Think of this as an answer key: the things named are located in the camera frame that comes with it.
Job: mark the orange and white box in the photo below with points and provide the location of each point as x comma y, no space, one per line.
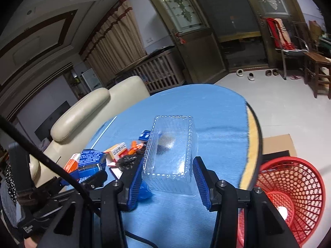
72,163

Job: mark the white box with red print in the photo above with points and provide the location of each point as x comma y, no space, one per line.
116,149

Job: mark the cream leather sofa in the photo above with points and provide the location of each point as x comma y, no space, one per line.
85,108

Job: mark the clear plastic container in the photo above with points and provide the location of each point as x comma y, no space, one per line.
168,124

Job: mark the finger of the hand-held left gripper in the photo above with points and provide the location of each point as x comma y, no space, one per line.
95,179

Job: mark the red plastic basket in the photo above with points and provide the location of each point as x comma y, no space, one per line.
300,183

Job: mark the brown cardboard box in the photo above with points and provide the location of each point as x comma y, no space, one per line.
279,144

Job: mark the pink slipper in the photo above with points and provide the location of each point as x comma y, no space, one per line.
294,77

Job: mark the blue plastic scrap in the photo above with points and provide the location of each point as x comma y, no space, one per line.
144,193

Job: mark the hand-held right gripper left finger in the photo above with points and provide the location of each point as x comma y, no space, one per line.
134,187

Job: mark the orange wrapper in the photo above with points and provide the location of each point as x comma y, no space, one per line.
135,147

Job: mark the wooden crib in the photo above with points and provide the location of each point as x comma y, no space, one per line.
157,69

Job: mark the blue tablecloth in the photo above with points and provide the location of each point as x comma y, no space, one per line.
212,108

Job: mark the small blue packet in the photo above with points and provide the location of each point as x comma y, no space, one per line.
144,135

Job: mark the blue carton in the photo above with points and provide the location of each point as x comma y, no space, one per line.
90,159

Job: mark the white slipper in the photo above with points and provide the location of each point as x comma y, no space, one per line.
240,72
251,76

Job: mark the black television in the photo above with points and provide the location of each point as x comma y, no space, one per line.
51,121

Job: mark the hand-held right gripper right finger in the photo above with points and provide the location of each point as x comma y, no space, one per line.
200,186

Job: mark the brown slipper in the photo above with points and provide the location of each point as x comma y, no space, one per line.
276,72
269,72

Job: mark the wooden stool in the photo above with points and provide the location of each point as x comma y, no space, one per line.
316,69

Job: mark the beige curtain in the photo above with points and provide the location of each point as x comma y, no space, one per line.
116,38

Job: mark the white crumpled paper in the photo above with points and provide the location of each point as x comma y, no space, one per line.
282,212

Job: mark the red cloth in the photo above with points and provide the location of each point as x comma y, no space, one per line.
280,33

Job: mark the metal chair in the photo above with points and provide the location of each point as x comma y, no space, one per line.
289,53

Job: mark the white air conditioner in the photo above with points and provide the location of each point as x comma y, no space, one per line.
91,80

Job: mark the black crumpled bag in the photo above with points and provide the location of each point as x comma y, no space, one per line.
127,161

